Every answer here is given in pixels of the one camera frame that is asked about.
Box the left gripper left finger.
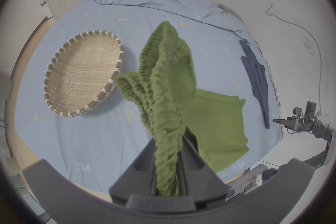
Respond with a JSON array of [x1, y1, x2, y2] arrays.
[[109, 136, 158, 204]]

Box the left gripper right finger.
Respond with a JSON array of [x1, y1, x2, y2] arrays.
[[178, 134, 228, 204]]

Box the green shorts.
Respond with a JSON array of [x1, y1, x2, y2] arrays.
[[116, 21, 250, 197]]

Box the dark blue garment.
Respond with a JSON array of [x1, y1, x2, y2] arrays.
[[239, 39, 271, 130]]

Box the bed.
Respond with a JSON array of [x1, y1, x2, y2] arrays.
[[14, 0, 324, 188]]

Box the round woven basket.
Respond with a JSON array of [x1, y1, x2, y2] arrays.
[[43, 30, 124, 117]]

